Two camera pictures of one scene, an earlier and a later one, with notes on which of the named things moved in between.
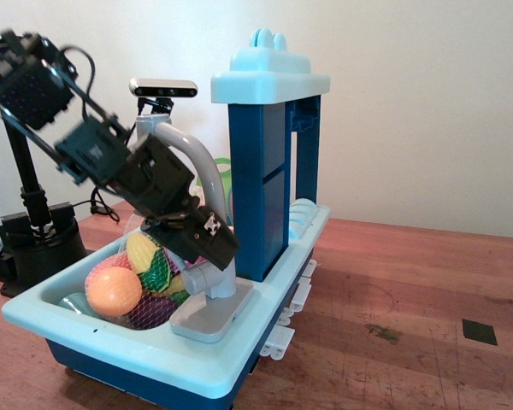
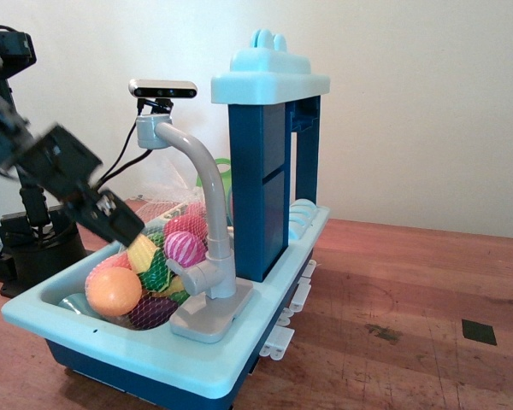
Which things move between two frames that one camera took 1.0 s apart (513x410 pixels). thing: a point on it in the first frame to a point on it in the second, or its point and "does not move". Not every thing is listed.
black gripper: [158, 184] to [60, 166]
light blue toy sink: [85, 345] does not move
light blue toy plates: [301, 211] does not move
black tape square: [479, 331] does not move
